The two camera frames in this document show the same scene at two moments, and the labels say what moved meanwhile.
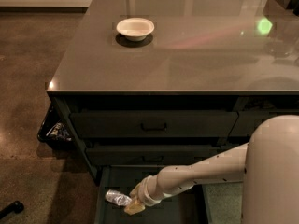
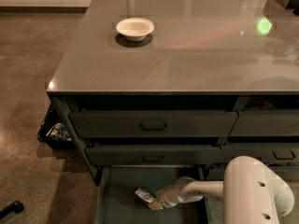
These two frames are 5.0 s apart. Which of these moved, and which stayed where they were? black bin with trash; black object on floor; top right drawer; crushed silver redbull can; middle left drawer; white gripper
Moved: crushed silver redbull can; white gripper
Stayed: middle left drawer; black bin with trash; top right drawer; black object on floor
